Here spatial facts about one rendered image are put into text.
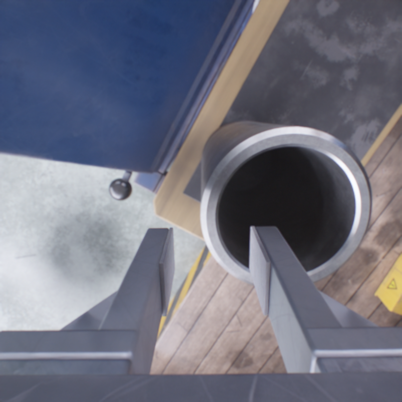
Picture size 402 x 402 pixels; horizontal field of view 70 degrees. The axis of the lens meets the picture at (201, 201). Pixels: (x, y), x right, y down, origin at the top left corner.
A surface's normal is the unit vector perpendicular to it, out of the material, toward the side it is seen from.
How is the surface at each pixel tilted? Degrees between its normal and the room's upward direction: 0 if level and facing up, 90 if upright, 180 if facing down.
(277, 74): 0
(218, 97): 0
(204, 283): 0
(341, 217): 90
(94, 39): 59
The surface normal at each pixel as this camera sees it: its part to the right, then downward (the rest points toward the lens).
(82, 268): 0.00, 0.28
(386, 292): -0.93, -0.36
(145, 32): 0.75, 0.54
